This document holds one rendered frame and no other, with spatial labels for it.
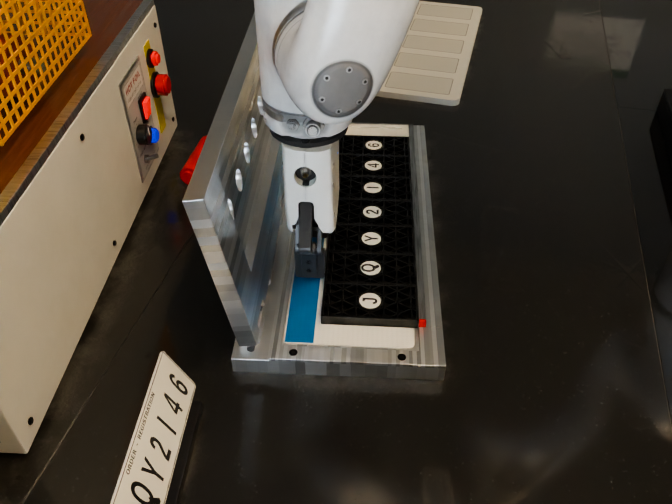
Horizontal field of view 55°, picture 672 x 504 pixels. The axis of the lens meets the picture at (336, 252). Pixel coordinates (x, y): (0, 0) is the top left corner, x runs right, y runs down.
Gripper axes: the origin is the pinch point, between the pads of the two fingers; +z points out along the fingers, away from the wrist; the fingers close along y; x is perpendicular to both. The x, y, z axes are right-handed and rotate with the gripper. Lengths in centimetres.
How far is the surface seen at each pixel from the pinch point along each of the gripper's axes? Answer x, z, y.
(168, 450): 10.2, 1.8, -25.0
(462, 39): -23, 3, 62
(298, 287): 1.2, 2.1, -4.7
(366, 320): -6.2, 1.3, -9.8
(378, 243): -7.3, 1.0, 1.6
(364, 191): -5.5, 1.0, 11.4
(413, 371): -10.9, 2.9, -14.7
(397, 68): -10, 3, 50
